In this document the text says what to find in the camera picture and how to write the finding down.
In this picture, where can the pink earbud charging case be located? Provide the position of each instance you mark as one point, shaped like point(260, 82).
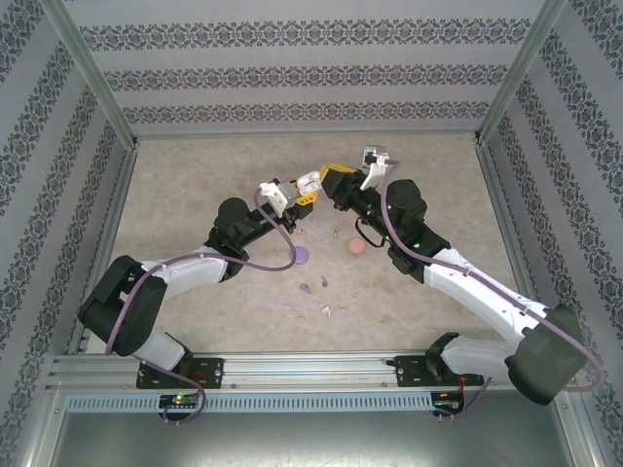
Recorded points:
point(356, 245)

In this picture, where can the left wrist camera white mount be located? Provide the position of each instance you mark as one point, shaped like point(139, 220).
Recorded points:
point(275, 194)

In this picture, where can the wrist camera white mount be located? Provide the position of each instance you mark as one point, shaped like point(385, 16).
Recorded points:
point(375, 170)
point(275, 194)

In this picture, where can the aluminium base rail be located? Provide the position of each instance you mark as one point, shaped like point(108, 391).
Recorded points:
point(302, 372)

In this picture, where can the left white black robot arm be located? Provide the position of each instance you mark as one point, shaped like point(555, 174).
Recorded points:
point(194, 272)

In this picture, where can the white earbud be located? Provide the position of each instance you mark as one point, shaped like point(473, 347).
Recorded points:
point(326, 310)

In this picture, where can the aluminium side rail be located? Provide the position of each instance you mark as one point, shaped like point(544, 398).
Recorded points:
point(497, 194)
point(113, 219)

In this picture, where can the grey metal panel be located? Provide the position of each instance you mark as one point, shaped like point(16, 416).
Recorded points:
point(311, 442)

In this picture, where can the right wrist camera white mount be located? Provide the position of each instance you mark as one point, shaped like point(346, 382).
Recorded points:
point(375, 170)

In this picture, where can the aluminium frame post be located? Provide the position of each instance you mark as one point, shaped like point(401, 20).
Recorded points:
point(98, 78)
point(581, 442)
point(34, 450)
point(515, 73)

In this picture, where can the purple earbud charging case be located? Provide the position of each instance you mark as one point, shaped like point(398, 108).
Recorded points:
point(302, 258)

